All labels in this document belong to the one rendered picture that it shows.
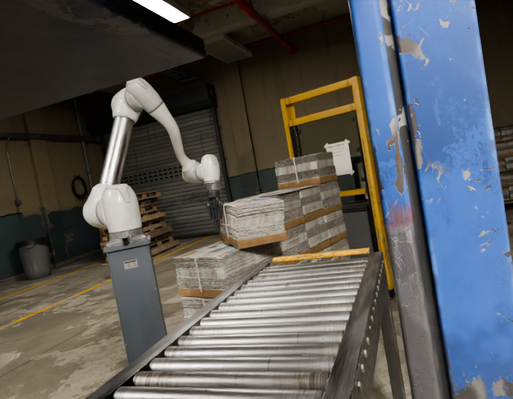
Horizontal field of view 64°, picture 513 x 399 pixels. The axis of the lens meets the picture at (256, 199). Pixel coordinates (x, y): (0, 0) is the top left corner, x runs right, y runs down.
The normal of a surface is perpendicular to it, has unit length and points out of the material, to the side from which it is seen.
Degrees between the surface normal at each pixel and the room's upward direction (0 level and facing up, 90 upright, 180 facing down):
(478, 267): 90
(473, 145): 90
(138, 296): 90
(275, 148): 90
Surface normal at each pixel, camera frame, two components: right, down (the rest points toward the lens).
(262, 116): -0.33, 0.11
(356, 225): -0.59, 0.15
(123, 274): 0.24, 0.01
